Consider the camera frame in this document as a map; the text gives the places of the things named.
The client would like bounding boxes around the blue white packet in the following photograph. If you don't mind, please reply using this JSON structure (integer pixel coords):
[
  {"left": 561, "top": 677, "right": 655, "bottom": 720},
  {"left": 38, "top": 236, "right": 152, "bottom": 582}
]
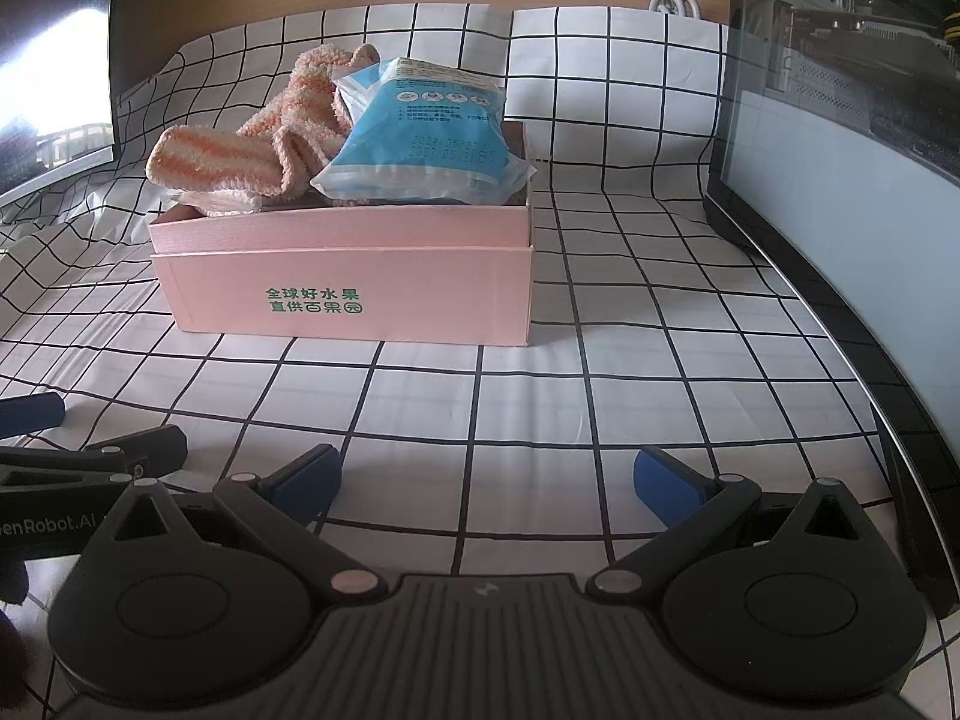
[{"left": 309, "top": 56, "right": 537, "bottom": 207}]

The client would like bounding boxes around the dark computer monitor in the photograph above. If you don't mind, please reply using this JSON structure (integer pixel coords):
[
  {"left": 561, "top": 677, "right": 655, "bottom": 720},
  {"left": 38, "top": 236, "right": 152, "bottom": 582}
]
[{"left": 0, "top": 0, "right": 121, "bottom": 203}]

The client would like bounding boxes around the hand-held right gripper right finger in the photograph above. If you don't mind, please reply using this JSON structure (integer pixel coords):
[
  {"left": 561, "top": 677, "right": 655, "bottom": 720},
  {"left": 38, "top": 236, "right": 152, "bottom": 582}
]
[{"left": 585, "top": 445, "right": 860, "bottom": 606}]

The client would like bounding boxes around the pink striped fleece towel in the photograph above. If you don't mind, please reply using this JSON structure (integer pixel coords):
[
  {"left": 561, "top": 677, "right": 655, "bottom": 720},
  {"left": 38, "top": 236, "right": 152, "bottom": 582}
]
[{"left": 146, "top": 43, "right": 380, "bottom": 220}]

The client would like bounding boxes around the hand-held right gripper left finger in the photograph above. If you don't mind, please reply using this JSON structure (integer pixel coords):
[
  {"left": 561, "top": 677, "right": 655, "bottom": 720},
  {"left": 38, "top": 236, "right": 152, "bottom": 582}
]
[{"left": 112, "top": 444, "right": 383, "bottom": 606}]

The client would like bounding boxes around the black white checkered tablecloth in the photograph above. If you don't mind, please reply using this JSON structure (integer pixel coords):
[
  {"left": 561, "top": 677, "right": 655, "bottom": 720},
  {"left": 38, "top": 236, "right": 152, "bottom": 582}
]
[{"left": 0, "top": 4, "right": 960, "bottom": 720}]

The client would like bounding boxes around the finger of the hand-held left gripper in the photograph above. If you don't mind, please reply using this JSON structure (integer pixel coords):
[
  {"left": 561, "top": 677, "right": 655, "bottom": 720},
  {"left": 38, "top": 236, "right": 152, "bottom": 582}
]
[
  {"left": 0, "top": 424, "right": 189, "bottom": 487},
  {"left": 0, "top": 394, "right": 67, "bottom": 437}
]

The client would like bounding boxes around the pink cardboard box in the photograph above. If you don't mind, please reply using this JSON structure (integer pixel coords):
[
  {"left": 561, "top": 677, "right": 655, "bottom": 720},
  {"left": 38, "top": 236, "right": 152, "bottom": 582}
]
[{"left": 148, "top": 118, "right": 537, "bottom": 347}]

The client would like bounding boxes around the glass panel computer case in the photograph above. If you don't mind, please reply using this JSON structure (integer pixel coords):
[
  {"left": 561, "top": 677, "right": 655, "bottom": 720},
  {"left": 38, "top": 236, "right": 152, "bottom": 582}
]
[{"left": 705, "top": 0, "right": 960, "bottom": 620}]

